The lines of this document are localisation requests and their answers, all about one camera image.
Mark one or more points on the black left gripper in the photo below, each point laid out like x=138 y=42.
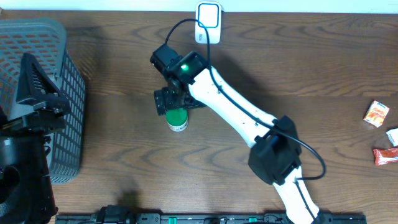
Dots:
x=43 y=104

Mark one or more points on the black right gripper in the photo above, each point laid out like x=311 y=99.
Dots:
x=170 y=102

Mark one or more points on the green lid jar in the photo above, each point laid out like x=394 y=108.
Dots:
x=177 y=119

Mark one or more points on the orange tissue pack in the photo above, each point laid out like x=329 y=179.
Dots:
x=376 y=114

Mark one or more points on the orange snack bar wrapper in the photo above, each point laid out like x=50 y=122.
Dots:
x=385 y=156

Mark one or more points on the white medicine box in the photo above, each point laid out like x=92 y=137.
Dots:
x=392 y=135

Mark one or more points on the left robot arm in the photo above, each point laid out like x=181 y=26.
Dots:
x=26 y=189

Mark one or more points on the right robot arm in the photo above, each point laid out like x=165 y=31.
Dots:
x=274 y=144

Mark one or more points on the white barcode scanner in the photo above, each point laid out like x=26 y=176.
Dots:
x=208 y=27

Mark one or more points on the dark grey plastic basket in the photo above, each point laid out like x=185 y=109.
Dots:
x=46 y=39

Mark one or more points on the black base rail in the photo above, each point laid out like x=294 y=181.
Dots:
x=115 y=214

